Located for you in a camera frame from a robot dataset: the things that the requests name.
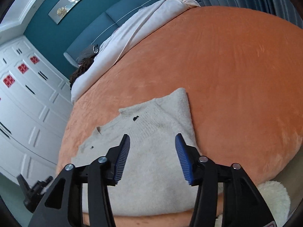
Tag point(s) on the white fluffy cloth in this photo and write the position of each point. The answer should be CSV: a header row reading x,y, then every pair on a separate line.
x,y
272,201

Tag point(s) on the teal upholstered headboard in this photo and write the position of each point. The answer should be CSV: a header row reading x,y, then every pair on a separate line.
x,y
113,16

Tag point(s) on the white panelled wardrobe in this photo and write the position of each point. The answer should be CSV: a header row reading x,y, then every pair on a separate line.
x,y
26,108

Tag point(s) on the orange fleece blanket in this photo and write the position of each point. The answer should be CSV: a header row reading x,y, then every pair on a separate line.
x,y
224,75

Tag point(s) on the white duvet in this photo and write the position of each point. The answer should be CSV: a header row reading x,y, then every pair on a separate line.
x,y
123,37

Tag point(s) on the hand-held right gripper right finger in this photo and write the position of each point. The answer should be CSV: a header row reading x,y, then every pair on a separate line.
x,y
182,157

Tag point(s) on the cream knitted sweater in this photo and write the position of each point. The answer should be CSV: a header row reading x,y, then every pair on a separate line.
x,y
156,170

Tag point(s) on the dark curly plush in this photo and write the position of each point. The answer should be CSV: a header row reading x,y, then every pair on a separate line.
x,y
79,72

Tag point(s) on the grey pillow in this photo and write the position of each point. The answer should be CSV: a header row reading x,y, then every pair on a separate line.
x,y
87,53

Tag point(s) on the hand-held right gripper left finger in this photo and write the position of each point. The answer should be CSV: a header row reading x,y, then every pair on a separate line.
x,y
122,157

